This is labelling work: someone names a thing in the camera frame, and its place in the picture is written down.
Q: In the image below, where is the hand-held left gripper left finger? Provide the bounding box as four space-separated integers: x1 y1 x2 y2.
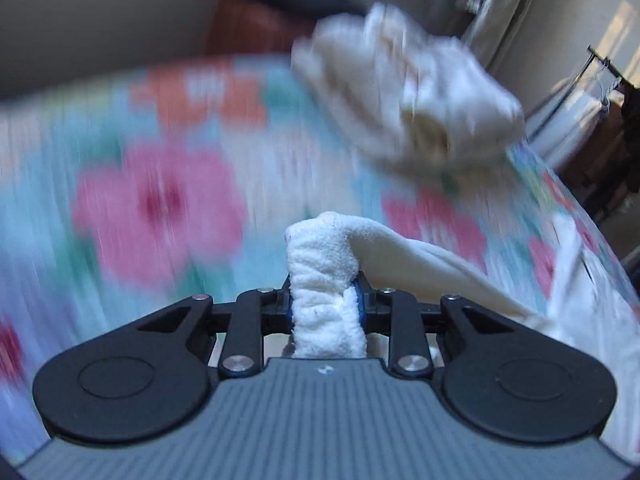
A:
137 276 293 378

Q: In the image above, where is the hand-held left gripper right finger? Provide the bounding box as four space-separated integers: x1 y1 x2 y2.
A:
356 275 516 378

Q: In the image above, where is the white fleece garment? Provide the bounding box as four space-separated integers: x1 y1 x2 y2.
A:
284 211 640 461

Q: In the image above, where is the folded white clothes stack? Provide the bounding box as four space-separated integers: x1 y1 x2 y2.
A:
291 1 527 177

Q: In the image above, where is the clothes rack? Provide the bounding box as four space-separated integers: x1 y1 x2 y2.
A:
525 45 640 171

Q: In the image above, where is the floral quilt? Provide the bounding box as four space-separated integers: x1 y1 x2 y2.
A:
0 52 631 466

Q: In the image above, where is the red-brown box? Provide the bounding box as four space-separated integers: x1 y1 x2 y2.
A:
206 0 321 57

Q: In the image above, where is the silver-grey curtain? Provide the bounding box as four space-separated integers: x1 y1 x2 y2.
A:
452 0 548 78

